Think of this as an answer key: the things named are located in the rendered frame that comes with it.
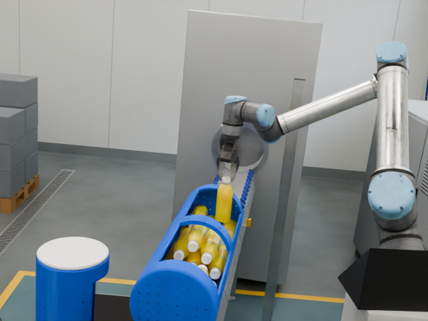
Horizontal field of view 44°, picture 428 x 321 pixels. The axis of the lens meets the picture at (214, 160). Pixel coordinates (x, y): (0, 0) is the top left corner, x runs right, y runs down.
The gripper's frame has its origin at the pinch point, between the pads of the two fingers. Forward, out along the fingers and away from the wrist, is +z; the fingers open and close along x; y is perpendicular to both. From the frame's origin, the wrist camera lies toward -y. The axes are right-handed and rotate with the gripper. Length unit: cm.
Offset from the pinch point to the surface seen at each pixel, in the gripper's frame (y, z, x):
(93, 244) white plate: -30, 26, 49
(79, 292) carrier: -50, 37, 47
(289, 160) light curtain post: 65, 5, -28
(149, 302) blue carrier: -76, 20, 13
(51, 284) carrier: -52, 34, 57
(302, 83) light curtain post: 65, -38, -29
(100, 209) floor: 248, 130, 146
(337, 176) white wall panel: 461, 124, -102
